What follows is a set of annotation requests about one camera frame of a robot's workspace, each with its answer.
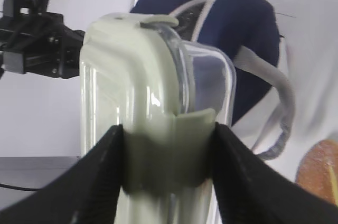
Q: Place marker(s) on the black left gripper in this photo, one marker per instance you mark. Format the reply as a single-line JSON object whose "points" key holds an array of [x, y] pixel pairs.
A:
{"points": [[36, 41]]}

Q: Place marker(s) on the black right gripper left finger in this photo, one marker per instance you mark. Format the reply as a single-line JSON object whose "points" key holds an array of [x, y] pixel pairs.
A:
{"points": [[87, 193]]}

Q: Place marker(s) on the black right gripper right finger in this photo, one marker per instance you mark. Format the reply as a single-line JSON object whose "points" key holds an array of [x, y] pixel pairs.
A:
{"points": [[249, 191]]}

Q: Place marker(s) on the brown bread loaf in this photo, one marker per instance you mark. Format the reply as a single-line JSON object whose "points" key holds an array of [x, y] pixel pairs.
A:
{"points": [[317, 171]]}

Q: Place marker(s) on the green lidded glass container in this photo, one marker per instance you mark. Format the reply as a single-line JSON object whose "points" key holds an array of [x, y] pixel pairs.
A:
{"points": [[167, 94]]}

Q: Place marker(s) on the navy and white lunch bag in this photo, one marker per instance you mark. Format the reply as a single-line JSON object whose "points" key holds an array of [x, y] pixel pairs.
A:
{"points": [[247, 32]]}

